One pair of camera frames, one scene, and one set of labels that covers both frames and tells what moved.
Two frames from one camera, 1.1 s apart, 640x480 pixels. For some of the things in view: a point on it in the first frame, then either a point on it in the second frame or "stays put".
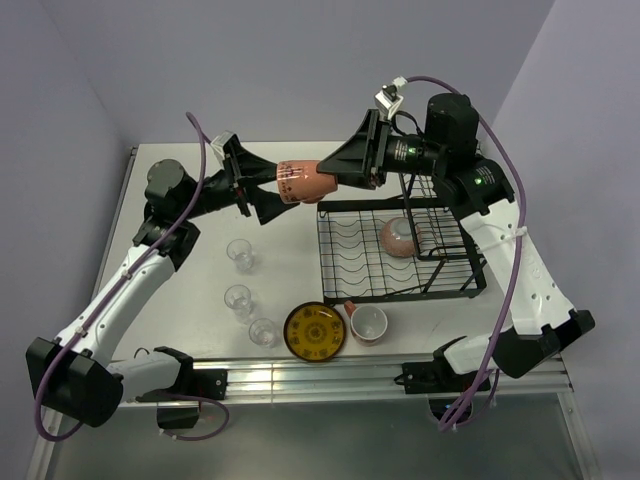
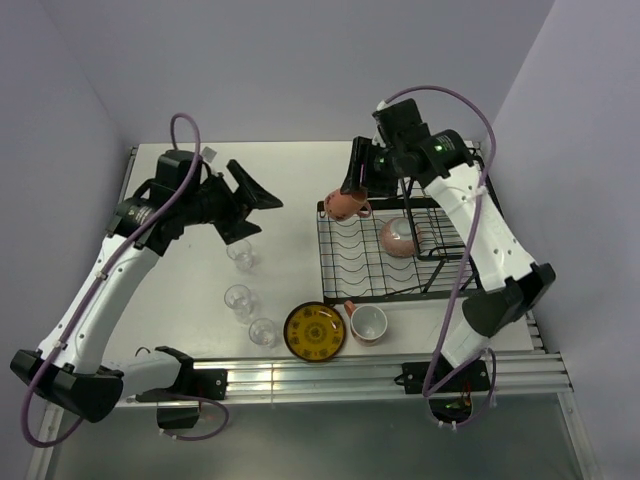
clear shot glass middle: [238, 298] stays put
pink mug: [368, 324] stays put
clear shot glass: [240, 251] stays put
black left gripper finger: [253, 168] -> [257, 196]
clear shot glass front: [261, 332] stays put
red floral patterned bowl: [396, 237] stays put
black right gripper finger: [358, 155] -> [352, 186]
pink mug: [298, 181] -> [343, 207]
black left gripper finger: [267, 204] -> [234, 227]
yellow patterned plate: [314, 331] stays put
